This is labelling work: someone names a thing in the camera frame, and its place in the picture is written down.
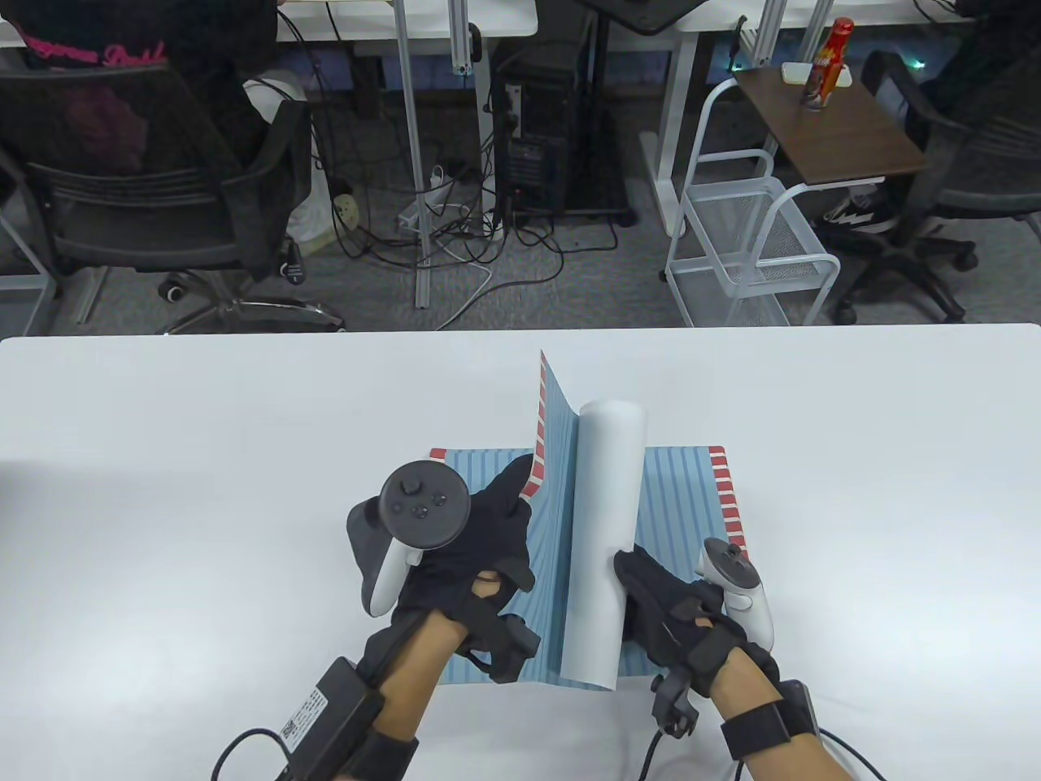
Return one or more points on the grey metal desk leg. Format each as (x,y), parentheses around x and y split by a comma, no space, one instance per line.
(24,283)

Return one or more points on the blue striped mouse pad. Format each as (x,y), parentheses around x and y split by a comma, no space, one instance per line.
(683,504)

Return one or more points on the person's right forearm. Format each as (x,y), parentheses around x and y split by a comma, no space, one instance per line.
(740,691)

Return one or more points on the paper sheet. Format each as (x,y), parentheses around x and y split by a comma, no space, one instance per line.
(602,504)

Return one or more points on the white power strip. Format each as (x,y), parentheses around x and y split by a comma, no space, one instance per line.
(435,189)

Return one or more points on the black glove sensor module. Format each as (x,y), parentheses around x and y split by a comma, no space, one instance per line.
(675,704)
(508,651)

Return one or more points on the white and black controller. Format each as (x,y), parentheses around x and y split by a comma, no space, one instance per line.
(423,496)
(752,610)

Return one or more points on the white desk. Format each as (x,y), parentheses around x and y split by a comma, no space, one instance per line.
(675,122)
(488,20)

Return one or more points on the black mesh office chair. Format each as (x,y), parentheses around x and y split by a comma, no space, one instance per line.
(138,220)
(976,163)

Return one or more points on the round white plug adapter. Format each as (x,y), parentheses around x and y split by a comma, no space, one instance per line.
(346,210)

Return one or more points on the red bottle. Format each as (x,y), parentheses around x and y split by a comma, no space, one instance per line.
(825,69)

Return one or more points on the aluminium frame post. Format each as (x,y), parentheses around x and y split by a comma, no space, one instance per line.
(411,122)
(463,32)
(768,32)

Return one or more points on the black computer tower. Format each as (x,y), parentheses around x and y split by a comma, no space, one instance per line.
(537,146)

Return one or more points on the person's right hand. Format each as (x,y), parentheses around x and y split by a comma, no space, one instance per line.
(675,618)

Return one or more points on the brown wooden side table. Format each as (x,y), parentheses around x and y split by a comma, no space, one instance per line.
(846,138)

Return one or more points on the person's left hand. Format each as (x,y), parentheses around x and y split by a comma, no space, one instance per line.
(480,561)

